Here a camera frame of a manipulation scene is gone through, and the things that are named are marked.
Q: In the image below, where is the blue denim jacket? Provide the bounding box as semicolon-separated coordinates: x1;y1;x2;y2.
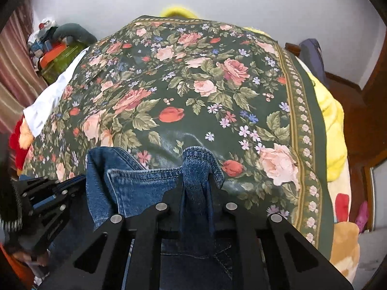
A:
49;146;232;289

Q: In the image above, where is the red plush toy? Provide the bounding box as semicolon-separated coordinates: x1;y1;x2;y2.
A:
8;116;34;175

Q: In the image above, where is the white folded cloth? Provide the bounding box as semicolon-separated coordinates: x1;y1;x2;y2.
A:
23;47;89;138

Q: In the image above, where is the cartoon print bedsheet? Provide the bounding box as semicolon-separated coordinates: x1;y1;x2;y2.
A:
328;161;360;283

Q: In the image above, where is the striped maroon curtain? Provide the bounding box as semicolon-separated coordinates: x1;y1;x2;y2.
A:
1;0;47;134

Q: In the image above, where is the yellow blanket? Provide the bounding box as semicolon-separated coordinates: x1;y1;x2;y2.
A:
160;5;350;185

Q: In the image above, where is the green floral bedspread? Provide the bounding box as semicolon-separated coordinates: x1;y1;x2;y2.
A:
22;16;334;256

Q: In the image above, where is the orange box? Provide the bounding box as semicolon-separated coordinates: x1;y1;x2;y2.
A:
39;43;67;69

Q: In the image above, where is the clutter pile of small items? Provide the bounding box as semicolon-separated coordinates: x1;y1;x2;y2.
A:
27;18;60;71

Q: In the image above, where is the grey plush pillow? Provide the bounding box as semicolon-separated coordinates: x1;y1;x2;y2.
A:
52;23;97;45

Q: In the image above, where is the blue garment on headboard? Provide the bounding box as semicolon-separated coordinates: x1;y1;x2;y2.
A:
299;38;329;89

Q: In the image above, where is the brown wooden bed frame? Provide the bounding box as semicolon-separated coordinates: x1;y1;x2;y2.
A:
284;29;387;230

